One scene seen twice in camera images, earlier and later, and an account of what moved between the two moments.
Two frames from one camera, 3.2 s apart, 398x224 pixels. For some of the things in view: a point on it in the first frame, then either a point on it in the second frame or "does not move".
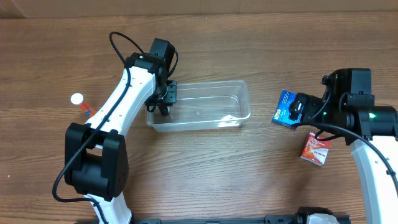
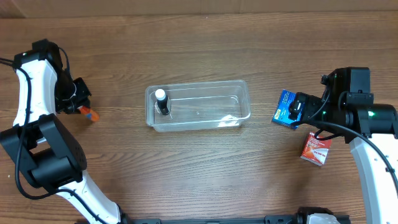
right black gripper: [298, 109] does not move
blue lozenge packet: [281, 115] does not move
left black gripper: [169, 92] -> [79, 101]
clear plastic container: [204, 106] does not move
